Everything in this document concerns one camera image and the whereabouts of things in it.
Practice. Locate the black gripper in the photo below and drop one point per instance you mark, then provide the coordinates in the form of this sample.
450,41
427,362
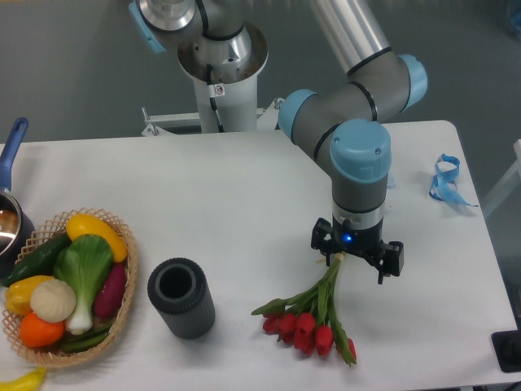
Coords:
386,258

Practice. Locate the red tulip bouquet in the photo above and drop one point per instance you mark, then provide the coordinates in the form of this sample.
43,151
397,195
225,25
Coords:
308,321

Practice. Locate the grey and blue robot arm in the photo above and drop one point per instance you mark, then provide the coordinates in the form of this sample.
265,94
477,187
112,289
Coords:
342,132

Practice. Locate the blue ribbon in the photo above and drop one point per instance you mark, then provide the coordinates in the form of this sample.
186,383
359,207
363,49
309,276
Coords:
443,184

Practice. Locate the black device at table edge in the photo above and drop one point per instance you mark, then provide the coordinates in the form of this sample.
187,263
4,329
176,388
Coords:
507,349

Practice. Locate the dark grey ribbed vase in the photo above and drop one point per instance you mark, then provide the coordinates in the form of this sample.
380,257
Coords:
179,291

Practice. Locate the purple sweet potato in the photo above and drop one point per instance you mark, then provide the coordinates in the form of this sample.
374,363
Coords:
110,296

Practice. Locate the green bok choy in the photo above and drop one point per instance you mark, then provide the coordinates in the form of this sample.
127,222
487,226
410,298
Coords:
84,266

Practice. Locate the green bean pods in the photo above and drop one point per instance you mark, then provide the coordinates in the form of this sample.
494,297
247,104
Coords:
85,341

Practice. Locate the woven wicker basket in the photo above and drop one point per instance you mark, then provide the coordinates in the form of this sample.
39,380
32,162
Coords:
51,355

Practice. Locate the white garlic bulb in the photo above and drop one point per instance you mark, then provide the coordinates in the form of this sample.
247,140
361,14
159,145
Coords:
53,300

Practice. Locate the green cucumber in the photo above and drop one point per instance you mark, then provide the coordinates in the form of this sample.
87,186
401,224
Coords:
41,261

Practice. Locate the orange fruit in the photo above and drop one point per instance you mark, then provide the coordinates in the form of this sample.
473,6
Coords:
36,333

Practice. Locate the yellow bell pepper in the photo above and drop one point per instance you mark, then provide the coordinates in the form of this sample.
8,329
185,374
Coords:
18,295

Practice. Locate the yellow banana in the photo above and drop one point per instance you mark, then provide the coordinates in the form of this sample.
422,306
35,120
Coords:
32,381

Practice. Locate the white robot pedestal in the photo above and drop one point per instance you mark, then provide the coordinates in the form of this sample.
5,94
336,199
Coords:
224,75

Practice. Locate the blue handled saucepan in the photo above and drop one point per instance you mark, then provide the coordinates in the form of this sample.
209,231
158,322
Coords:
16,227

